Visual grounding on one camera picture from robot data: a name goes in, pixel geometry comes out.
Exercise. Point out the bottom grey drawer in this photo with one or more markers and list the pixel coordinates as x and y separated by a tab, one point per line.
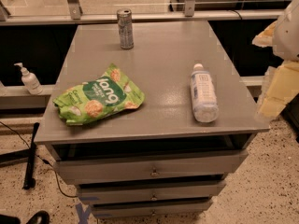
150	208

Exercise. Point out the grey drawer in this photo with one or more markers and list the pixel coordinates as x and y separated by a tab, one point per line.
152	193
150	208
149	167

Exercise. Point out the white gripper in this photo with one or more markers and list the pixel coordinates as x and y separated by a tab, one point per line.
288	36

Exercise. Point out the white pump dispenser bottle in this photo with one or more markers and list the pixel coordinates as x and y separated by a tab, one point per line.
29	80

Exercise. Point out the middle grey drawer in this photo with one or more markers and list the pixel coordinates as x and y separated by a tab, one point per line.
152	193

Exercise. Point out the top grey drawer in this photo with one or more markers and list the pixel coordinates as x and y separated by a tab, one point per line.
149	167

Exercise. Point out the grey metal railing frame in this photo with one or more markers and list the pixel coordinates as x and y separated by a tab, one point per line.
30	12

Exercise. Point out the black stand leg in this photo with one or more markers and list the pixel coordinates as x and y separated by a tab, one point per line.
27	155

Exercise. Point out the grey drawer cabinet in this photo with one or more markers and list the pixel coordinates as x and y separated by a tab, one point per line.
160	64

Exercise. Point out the silver blue redbull can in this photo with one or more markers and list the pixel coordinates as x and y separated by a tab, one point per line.
124	20

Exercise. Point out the green snack bag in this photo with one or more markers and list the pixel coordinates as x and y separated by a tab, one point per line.
90	101

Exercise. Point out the clear plastic water bottle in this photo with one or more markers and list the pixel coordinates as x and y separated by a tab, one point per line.
204	101

